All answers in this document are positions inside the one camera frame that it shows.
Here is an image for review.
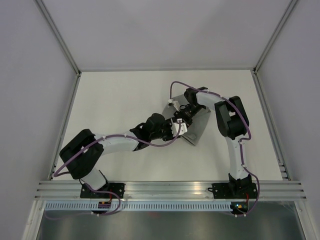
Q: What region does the grey cloth napkin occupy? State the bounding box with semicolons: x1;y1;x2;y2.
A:
162;94;211;146

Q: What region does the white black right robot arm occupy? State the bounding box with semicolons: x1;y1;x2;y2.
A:
173;87;257;199

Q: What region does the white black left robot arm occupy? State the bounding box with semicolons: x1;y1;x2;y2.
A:
54;112;191;198

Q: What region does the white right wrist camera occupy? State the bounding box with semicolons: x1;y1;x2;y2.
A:
168;99;181;111

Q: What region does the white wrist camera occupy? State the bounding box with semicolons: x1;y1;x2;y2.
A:
171;118;188;137
168;99;181;111

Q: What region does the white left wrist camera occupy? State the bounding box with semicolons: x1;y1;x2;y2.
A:
171;118;188;137

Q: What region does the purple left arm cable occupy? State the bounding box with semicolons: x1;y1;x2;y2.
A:
44;119;183;221

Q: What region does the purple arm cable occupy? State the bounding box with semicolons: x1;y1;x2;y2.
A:
168;81;261;218
44;119;183;221

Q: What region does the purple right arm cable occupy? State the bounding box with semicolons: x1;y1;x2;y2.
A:
168;81;261;218

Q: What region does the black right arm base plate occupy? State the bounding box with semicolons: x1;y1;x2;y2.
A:
207;183;258;200

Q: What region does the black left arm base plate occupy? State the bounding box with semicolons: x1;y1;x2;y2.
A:
80;182;125;199

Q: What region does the white slotted cable duct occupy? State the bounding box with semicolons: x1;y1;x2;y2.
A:
44;200;232;212

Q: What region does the aluminium frame rail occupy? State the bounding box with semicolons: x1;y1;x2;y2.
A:
34;180;307;202

